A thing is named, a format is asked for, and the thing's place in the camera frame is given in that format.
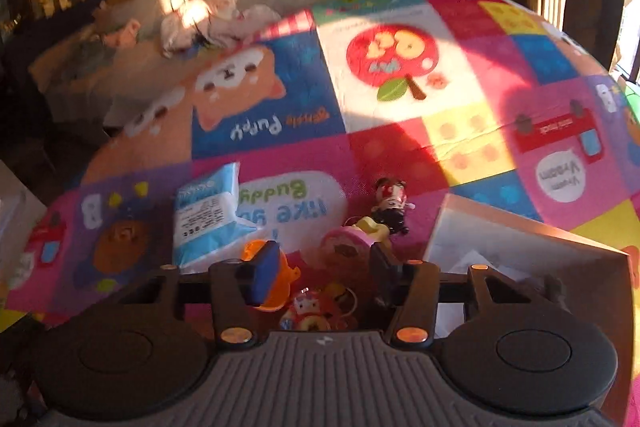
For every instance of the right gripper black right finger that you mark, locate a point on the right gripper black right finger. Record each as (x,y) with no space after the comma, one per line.
(409,293)

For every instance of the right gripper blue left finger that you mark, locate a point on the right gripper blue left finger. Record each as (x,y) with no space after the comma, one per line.
(235,287)

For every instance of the orange plastic toy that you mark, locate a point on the orange plastic toy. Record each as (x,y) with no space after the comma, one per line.
(275,281)

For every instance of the blue white tissue pack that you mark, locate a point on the blue white tissue pack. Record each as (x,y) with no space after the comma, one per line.
(207,224)

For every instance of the white cardboard box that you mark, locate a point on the white cardboard box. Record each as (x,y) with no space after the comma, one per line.
(595,277)

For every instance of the pink swiss roll toy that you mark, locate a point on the pink swiss roll toy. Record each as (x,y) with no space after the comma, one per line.
(350,241)

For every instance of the black haired doll figurine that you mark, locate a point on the black haired doll figurine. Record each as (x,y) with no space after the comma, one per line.
(391,204)

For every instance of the colourful cartoon play mat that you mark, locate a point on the colourful cartoon play mat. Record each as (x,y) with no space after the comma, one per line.
(478,98)

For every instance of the beige sofa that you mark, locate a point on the beige sofa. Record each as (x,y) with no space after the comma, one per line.
(110,69)

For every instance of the crumpled white cloth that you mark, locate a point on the crumpled white cloth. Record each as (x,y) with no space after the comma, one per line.
(216,22)

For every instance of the red white keychain toy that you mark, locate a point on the red white keychain toy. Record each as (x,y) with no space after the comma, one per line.
(331,308)

